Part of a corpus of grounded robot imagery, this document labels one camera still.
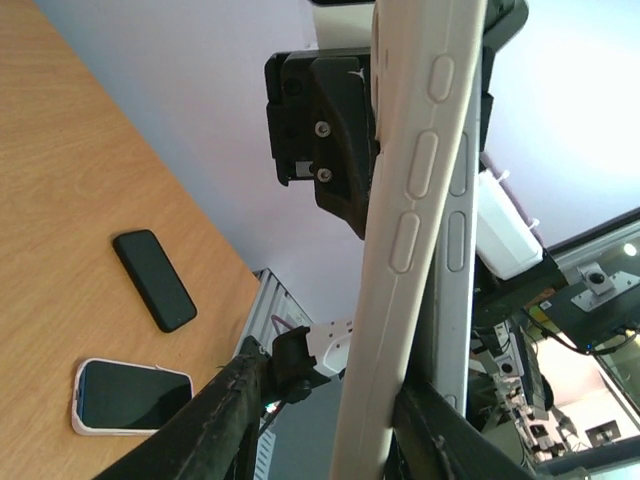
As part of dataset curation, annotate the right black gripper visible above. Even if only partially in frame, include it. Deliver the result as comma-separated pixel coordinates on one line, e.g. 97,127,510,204
263,47,496,241

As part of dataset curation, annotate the white phone case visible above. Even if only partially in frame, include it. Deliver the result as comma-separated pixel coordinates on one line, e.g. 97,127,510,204
330,1,486,479

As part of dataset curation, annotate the phone in pink case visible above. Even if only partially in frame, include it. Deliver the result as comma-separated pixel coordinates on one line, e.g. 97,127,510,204
71,358,194,436

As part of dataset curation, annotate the black smartphone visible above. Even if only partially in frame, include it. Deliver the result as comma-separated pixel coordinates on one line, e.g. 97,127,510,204
407,61,482,415

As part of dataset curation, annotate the aluminium front rail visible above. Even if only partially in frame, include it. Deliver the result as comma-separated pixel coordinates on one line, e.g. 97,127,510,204
246,269,310,479

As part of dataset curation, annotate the phone in black case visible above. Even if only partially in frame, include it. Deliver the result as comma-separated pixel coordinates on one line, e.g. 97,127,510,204
112,229,198,333

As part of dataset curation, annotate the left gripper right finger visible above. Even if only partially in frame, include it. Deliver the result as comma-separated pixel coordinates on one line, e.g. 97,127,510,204
384,387,534,480

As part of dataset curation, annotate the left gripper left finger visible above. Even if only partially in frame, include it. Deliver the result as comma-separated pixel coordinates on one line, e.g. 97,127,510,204
96,337,268,479

